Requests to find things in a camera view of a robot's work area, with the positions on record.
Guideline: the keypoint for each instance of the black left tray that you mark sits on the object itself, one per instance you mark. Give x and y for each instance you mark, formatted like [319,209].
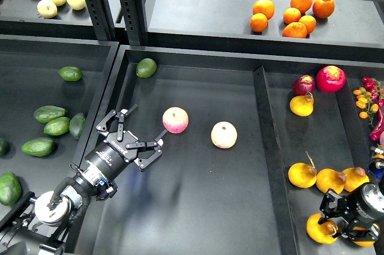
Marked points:
[29,80]

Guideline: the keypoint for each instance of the black shelf upright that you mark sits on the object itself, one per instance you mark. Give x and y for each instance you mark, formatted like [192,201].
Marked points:
[134,15]
[102,20]

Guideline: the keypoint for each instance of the red chili pepper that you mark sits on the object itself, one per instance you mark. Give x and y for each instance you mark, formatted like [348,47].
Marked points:
[378,129]

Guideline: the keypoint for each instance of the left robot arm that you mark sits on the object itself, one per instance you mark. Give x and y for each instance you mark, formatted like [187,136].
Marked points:
[40,225]

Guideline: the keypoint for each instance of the black centre tray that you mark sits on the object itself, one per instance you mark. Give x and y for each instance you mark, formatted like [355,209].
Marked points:
[197,198]

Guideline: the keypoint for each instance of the dark red pear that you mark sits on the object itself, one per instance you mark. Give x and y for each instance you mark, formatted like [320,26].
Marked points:
[303,85]

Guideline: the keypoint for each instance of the dark green avocado top pile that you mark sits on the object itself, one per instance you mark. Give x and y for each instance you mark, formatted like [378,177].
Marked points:
[45,114]

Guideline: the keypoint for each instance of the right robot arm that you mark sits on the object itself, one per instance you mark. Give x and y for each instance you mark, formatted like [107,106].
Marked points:
[375,172]

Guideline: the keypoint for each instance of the black shelf upright left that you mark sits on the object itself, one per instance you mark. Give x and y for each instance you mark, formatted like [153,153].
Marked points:
[102,20]

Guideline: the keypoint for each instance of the cherry tomato bunch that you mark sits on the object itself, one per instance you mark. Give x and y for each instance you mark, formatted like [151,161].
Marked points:
[369,99]

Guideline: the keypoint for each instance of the orange bottom front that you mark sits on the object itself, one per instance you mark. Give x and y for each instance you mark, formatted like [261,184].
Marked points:
[295,30]

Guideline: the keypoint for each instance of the pale yellow pear right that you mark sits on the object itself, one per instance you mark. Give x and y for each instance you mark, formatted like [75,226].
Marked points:
[77,4]

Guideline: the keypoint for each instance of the pale yellow pear front left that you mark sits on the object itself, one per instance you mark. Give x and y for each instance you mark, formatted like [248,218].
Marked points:
[47,9]

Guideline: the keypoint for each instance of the green avocado lower pile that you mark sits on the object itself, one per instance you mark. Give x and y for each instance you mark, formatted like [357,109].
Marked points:
[38,147]

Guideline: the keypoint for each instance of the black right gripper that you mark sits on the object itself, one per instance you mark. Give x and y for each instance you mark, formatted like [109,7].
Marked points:
[361,210]

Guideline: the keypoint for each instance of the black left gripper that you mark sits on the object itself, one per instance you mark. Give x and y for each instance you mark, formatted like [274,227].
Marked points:
[121,148]

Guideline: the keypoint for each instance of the yellow pear upper right tray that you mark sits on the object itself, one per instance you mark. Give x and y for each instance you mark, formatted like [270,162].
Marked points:
[302,105]

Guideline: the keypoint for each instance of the dark avocado right of pile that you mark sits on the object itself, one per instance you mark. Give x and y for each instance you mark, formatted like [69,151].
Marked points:
[76,125]

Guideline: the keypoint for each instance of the orange far left lower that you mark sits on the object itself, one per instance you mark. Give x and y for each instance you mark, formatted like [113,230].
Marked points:
[258,22]

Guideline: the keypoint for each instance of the green avocado middle pile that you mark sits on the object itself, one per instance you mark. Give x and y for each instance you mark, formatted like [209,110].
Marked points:
[57,127]

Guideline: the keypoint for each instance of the large red apple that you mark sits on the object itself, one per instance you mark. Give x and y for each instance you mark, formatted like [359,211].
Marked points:
[330,79]

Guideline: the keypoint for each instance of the pale yellow pink apple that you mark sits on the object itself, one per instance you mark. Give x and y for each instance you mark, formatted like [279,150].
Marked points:
[224,135]

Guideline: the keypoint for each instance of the green avocado tray corner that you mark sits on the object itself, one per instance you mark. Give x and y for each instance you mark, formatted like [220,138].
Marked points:
[146,68]

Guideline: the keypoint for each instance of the black shelf upright right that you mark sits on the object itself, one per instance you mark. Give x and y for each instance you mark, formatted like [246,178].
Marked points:
[134,15]

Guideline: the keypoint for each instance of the orange far left upper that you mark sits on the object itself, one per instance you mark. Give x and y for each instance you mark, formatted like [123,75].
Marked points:
[265,7]

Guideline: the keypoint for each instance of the pink red apple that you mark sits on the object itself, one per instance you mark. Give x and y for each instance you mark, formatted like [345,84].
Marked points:
[175,120]

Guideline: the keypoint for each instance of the dark avocado at left edge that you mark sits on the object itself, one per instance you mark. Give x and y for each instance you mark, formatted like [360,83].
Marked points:
[4,146]

